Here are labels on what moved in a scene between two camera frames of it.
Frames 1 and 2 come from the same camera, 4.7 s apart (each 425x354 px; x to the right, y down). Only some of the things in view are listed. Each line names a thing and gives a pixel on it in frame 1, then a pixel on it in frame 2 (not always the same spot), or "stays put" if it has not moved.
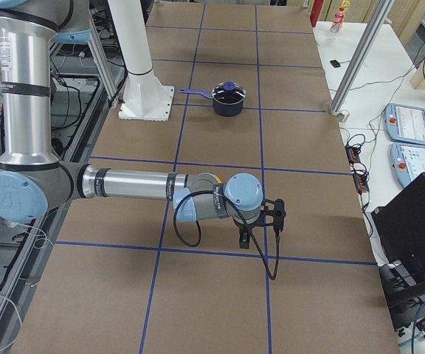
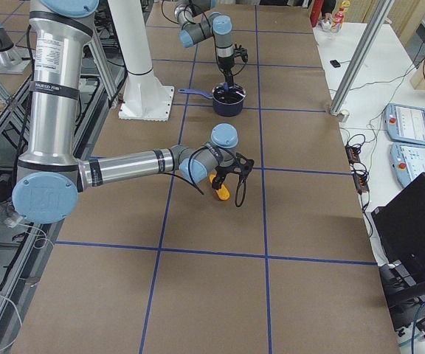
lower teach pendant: x=409 y=161 stays put
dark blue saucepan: x=227 y=98 stays put
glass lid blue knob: x=229 y=92 stays put
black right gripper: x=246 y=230 -> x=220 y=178
